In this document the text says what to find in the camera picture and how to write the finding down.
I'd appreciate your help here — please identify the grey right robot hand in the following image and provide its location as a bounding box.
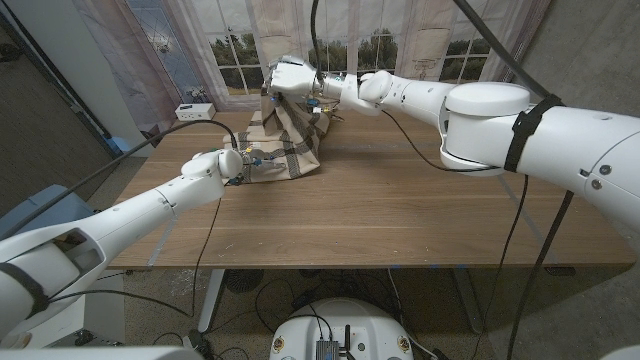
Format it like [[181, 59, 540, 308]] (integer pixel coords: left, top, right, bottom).
[[264, 54, 326, 99]]

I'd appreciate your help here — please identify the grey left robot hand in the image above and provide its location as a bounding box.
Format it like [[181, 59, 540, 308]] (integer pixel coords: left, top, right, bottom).
[[241, 147, 282, 175]]

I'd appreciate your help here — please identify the cream plaid scarf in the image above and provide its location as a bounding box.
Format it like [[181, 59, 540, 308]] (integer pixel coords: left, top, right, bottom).
[[222, 87, 334, 185]]

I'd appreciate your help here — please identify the white power strip box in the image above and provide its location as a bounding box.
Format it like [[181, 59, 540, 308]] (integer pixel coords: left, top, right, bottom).
[[174, 102, 217, 122]]

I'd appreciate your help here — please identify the printed window backdrop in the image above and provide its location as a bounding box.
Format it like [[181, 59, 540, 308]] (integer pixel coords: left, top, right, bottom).
[[72, 0, 551, 146]]

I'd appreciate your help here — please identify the small black floor fan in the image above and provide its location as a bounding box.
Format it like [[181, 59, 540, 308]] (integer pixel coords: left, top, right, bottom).
[[223, 268, 265, 295]]

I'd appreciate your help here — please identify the white table leg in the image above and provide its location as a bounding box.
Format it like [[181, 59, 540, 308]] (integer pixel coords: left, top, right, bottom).
[[198, 268, 226, 334]]

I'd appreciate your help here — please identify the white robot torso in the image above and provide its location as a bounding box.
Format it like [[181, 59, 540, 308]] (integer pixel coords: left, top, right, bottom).
[[269, 298, 415, 360]]

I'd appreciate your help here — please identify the grey box with antenna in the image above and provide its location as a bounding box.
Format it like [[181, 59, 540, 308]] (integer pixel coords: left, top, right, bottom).
[[314, 324, 357, 360]]

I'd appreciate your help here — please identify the grey table leg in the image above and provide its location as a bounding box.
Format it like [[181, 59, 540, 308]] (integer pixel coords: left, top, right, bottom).
[[452, 267, 486, 335]]

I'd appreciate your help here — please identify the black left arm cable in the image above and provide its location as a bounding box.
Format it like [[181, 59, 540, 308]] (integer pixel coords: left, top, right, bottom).
[[0, 118, 240, 241]]

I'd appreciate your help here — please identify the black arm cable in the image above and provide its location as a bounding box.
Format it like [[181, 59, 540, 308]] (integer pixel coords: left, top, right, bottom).
[[308, 0, 576, 360], [0, 118, 240, 241]]

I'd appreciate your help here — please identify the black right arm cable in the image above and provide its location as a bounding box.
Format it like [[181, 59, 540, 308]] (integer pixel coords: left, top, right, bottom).
[[308, 0, 576, 360]]

